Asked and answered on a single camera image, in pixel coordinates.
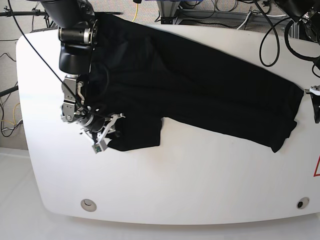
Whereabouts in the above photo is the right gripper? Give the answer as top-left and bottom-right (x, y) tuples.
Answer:
(78, 113), (126, 145)

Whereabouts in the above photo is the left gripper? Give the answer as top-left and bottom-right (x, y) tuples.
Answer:
(304, 85), (320, 124)

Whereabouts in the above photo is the black T-shirt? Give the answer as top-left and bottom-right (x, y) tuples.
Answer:
(88, 15), (304, 152)

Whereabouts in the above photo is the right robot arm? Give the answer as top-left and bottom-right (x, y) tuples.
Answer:
(41, 0), (123, 145)

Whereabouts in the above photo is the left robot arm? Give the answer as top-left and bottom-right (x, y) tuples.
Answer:
(259, 0), (320, 78)

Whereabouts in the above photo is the red warning sticker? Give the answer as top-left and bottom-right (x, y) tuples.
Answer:
(313, 157), (320, 177)

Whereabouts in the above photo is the black tripod stand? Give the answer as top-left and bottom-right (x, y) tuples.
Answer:
(0, 6), (122, 33)

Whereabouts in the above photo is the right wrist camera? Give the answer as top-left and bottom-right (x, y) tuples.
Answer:
(92, 139), (108, 154)

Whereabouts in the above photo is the table cable grommet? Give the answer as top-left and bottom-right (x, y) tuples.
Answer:
(80, 199), (97, 213)
(296, 197), (310, 210)

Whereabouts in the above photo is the yellow cable left floor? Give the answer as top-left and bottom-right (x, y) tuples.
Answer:
(1, 101), (24, 131)

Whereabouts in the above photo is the white cable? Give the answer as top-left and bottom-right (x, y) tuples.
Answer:
(236, 9), (288, 31)

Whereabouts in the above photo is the yellow floor cable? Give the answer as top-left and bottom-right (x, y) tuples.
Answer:
(128, 3), (140, 26)

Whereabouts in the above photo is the grey metal base frame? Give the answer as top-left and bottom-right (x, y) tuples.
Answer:
(155, 0), (302, 39)

